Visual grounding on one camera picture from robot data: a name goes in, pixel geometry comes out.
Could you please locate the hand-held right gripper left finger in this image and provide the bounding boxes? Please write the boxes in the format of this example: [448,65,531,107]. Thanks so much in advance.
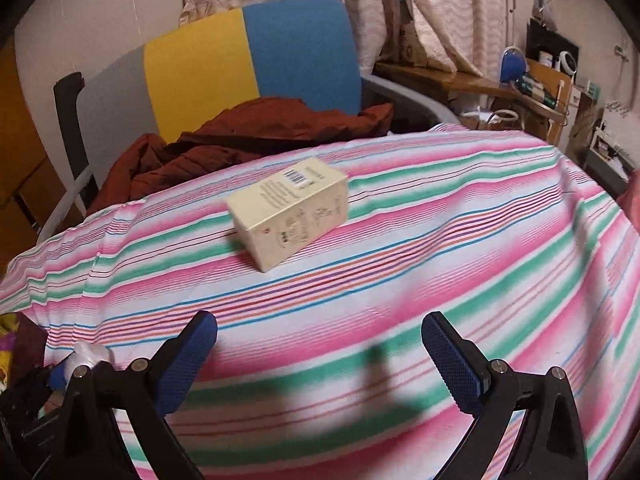
[30,310,218,480]

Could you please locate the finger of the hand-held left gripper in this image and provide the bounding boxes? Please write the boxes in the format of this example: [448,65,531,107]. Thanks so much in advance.
[10,364,76,411]

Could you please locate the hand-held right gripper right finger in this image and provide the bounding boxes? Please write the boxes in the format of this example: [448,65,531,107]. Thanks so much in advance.
[421,311,591,480]

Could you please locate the cream cardboard box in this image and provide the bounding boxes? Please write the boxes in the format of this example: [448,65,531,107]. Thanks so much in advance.
[226,156,349,273]

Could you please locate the striped tablecloth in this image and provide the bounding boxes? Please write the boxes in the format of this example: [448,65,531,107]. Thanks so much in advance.
[0,125,640,480]

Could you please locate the wooden wardrobe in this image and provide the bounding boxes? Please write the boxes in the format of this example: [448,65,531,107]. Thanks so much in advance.
[0,45,83,267]

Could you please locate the red-brown garment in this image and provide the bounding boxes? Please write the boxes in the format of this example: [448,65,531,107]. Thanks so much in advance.
[85,96,395,218]

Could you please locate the grey storage box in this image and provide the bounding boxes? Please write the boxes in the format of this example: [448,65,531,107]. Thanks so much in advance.
[582,125,639,197]

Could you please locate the wooden shelf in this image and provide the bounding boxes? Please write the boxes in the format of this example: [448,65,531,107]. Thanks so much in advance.
[372,60,569,126]

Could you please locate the brown cardboard box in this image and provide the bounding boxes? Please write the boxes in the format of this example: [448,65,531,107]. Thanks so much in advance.
[525,57,574,111]

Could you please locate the blue plastic item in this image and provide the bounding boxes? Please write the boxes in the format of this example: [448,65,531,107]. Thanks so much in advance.
[500,46,530,86]

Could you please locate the grey yellow blue chair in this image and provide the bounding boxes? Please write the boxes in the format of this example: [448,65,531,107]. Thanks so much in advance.
[37,0,458,241]

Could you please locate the black shelf unit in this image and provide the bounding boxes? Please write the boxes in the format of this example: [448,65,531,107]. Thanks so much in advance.
[525,17,582,76]

